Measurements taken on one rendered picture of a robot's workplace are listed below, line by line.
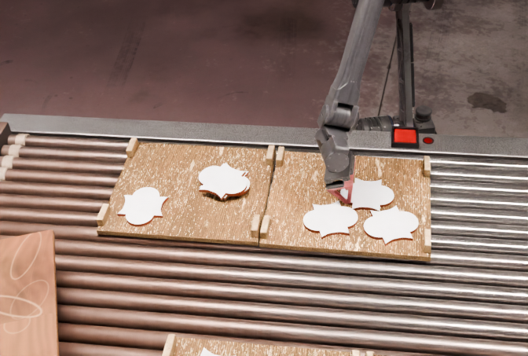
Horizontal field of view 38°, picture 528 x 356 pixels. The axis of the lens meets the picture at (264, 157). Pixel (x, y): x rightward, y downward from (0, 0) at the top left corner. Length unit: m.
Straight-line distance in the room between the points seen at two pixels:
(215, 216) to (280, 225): 0.17
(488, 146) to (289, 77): 2.00
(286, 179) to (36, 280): 0.69
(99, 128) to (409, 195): 0.93
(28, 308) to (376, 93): 2.59
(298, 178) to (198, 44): 2.43
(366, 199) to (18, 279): 0.86
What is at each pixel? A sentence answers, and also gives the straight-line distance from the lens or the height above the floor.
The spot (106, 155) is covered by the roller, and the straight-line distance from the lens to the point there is 2.20.
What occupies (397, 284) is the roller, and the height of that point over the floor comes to 0.92.
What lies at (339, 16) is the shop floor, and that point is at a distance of 4.56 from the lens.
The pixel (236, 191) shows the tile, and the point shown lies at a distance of 1.95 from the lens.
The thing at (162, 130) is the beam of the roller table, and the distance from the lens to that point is 2.25.
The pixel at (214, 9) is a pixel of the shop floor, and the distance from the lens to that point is 4.68.
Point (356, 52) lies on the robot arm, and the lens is 1.78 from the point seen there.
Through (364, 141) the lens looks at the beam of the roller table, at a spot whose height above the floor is 0.92.
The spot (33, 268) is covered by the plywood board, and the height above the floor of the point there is 1.04.
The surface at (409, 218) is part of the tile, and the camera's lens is 1.91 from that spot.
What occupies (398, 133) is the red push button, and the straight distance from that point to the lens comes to 2.18.
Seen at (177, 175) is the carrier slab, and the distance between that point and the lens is 2.06.
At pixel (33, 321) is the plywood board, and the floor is 1.04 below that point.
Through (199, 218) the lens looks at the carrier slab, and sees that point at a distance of 1.93.
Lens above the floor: 2.29
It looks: 41 degrees down
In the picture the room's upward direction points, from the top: 4 degrees counter-clockwise
